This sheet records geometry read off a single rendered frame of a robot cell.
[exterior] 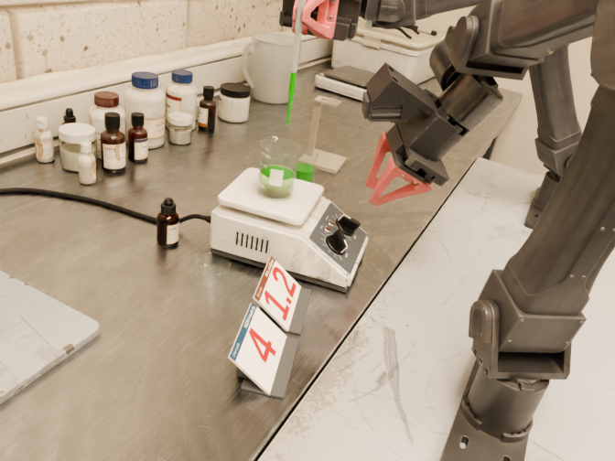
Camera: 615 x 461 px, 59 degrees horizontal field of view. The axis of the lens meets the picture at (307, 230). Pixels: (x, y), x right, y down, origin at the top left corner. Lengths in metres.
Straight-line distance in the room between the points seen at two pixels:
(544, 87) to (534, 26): 0.43
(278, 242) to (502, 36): 0.35
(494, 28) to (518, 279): 0.25
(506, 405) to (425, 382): 0.10
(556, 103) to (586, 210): 0.56
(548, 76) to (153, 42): 0.79
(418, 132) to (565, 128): 0.42
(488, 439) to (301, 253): 0.31
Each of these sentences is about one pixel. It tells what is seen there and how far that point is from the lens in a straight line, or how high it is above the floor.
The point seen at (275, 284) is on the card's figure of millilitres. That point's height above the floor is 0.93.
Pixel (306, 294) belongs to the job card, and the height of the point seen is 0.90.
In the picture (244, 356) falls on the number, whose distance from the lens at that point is 0.56.
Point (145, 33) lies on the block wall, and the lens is 1.25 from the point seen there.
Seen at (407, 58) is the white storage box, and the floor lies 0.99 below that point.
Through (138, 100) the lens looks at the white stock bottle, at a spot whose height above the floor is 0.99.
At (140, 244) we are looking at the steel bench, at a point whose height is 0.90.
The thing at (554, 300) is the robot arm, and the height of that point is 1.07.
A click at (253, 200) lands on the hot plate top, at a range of 0.72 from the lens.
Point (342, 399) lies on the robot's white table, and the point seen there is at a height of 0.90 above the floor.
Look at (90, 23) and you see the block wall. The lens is 1.14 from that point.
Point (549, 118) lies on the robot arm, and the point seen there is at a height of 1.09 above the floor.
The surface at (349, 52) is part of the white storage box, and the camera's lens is 1.83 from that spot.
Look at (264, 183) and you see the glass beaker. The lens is 0.72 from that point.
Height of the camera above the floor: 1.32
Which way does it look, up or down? 30 degrees down
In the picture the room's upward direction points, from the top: 10 degrees clockwise
